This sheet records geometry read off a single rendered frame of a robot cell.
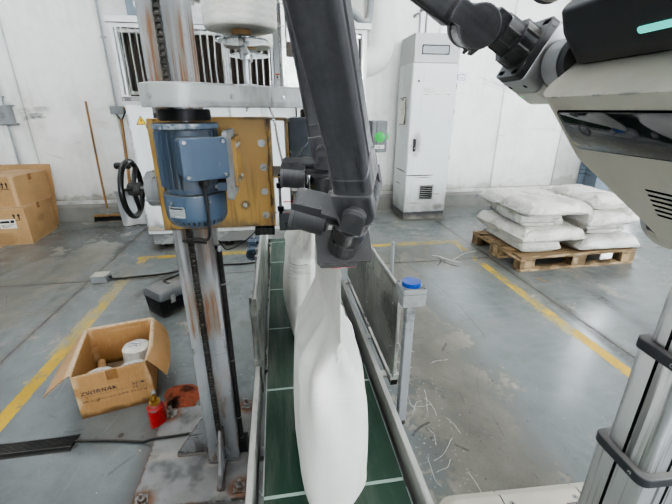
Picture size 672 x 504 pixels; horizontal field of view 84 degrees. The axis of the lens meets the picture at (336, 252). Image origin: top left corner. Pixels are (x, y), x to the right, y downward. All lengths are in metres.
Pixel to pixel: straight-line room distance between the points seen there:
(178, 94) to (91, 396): 1.59
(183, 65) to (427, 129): 3.96
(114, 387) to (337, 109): 1.89
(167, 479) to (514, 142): 5.66
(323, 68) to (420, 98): 4.46
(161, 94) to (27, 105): 4.98
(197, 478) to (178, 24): 1.56
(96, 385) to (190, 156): 1.48
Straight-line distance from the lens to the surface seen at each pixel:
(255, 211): 1.16
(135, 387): 2.15
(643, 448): 1.02
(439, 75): 4.94
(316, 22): 0.40
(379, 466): 1.27
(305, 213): 0.59
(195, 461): 1.84
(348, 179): 0.49
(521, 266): 3.70
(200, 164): 0.88
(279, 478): 1.25
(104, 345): 2.51
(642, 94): 0.64
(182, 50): 1.21
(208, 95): 0.94
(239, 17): 0.94
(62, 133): 5.75
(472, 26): 0.85
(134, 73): 4.13
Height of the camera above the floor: 1.36
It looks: 21 degrees down
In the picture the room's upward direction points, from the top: straight up
